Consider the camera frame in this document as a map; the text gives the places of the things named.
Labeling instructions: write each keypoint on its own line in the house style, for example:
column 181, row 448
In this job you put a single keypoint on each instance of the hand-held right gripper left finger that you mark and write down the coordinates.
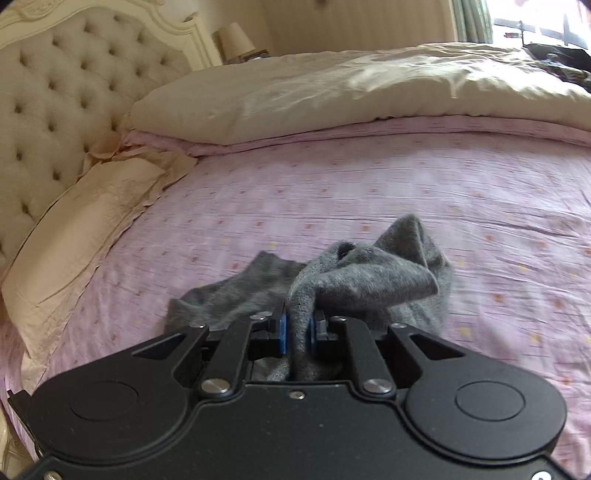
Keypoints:
column 282, row 333

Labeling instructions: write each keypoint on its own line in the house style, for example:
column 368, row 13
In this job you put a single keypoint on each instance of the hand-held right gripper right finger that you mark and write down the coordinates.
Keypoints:
column 313, row 336

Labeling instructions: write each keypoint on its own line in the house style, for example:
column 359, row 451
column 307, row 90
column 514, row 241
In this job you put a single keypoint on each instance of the grey argyle sweater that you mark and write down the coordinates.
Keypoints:
column 369, row 277

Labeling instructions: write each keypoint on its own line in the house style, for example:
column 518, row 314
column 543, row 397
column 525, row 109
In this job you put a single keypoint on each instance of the dark clothes pile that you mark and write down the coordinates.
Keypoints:
column 561, row 62

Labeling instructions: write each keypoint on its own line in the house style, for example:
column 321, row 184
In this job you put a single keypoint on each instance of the pink patterned bedsheet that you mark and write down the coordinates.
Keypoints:
column 461, row 207

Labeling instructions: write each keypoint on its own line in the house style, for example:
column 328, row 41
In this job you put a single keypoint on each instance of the beige ruffled pillow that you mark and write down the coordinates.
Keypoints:
column 78, row 230

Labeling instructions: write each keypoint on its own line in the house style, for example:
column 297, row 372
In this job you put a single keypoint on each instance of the pink quilt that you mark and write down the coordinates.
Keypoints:
column 415, row 129

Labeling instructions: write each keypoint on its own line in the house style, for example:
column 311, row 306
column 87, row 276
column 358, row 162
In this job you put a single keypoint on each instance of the beige duvet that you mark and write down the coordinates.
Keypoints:
column 323, row 92

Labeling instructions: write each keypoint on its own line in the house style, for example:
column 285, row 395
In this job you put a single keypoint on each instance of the cream table lamp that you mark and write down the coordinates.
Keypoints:
column 235, row 39

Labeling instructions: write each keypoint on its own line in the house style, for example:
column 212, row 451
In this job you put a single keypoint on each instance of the cream tufted headboard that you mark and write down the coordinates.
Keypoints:
column 60, row 92

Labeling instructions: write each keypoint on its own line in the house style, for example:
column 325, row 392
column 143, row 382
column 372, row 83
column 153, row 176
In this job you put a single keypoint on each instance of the green patterned curtain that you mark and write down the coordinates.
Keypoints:
column 471, row 18

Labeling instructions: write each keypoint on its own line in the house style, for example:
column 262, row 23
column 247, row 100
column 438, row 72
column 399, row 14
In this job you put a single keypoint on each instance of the bright window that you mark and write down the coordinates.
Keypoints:
column 540, row 21

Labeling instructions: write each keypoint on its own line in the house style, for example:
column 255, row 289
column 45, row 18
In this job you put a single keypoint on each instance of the cream panelled bed frame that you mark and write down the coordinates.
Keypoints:
column 7, row 443

